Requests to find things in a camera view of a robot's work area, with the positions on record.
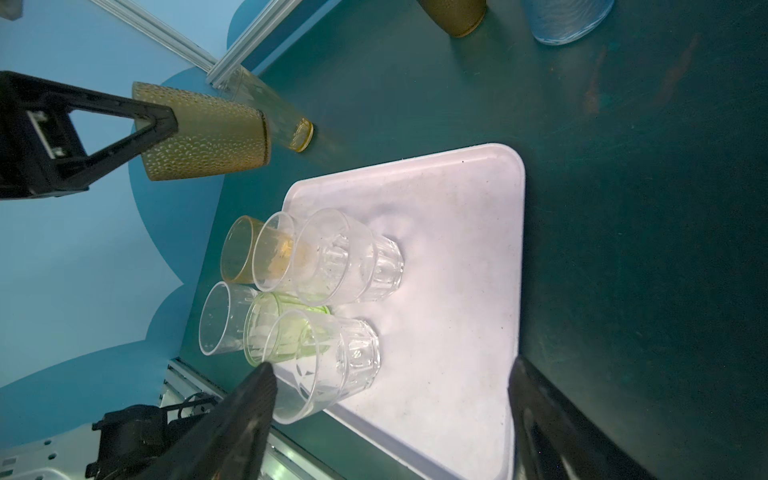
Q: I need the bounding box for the lilac plastic tray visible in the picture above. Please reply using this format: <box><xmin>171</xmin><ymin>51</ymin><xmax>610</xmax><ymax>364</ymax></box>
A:
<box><xmin>283</xmin><ymin>143</ymin><xmax>525</xmax><ymax>479</ymax></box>

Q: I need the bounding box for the aluminium front rail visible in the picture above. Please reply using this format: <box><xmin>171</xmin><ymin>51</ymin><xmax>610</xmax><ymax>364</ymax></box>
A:
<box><xmin>0</xmin><ymin>358</ymin><xmax>361</xmax><ymax>480</ymax></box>

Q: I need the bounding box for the tall yellow glass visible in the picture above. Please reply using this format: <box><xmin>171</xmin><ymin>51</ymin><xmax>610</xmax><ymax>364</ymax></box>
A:
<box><xmin>220</xmin><ymin>66</ymin><xmax>314</xmax><ymax>152</ymax></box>

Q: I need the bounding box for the clear faceted glass back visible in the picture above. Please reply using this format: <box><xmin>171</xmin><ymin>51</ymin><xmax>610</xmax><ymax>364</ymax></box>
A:
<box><xmin>291</xmin><ymin>208</ymin><xmax>404</xmax><ymax>306</ymax></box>

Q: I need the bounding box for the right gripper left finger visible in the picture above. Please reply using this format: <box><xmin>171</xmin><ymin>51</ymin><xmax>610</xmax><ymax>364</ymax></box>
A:
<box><xmin>136</xmin><ymin>363</ymin><xmax>277</xmax><ymax>479</ymax></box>

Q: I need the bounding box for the dark brown textured cup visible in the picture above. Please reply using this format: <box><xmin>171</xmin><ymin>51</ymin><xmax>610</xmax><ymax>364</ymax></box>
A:
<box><xmin>132</xmin><ymin>82</ymin><xmax>271</xmax><ymax>181</ymax></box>

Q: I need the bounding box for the tall pale blue glass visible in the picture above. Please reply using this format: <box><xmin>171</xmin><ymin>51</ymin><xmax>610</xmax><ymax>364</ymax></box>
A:
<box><xmin>521</xmin><ymin>0</ymin><xmax>615</xmax><ymax>46</ymax></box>

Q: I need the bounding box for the amber faceted glass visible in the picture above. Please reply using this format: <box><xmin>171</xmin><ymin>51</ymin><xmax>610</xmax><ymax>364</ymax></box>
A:
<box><xmin>219</xmin><ymin>215</ymin><xmax>264</xmax><ymax>284</ymax></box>

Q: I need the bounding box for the small dark brown cup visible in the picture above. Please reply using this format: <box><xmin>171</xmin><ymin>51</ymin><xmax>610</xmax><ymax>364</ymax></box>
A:
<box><xmin>418</xmin><ymin>0</ymin><xmax>487</xmax><ymax>38</ymax></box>

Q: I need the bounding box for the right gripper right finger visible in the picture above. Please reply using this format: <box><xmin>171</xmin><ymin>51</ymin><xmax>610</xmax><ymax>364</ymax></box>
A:
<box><xmin>508</xmin><ymin>356</ymin><xmax>653</xmax><ymax>479</ymax></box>

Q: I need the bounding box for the clear faceted glass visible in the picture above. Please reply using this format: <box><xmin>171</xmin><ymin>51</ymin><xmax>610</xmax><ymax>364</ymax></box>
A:
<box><xmin>198</xmin><ymin>281</ymin><xmax>259</xmax><ymax>356</ymax></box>
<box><xmin>291</xmin><ymin>208</ymin><xmax>404</xmax><ymax>306</ymax></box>
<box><xmin>262</xmin><ymin>310</ymin><xmax>381</xmax><ymax>425</ymax></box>
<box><xmin>251</xmin><ymin>211</ymin><xmax>307</xmax><ymax>295</ymax></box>

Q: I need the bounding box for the green faceted glass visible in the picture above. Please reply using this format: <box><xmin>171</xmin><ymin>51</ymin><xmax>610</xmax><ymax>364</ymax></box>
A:
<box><xmin>243</xmin><ymin>292</ymin><xmax>331</xmax><ymax>367</ymax></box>

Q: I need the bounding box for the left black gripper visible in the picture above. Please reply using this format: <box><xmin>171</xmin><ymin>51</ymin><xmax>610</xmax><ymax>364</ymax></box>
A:
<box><xmin>1</xmin><ymin>71</ymin><xmax>179</xmax><ymax>200</ymax></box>

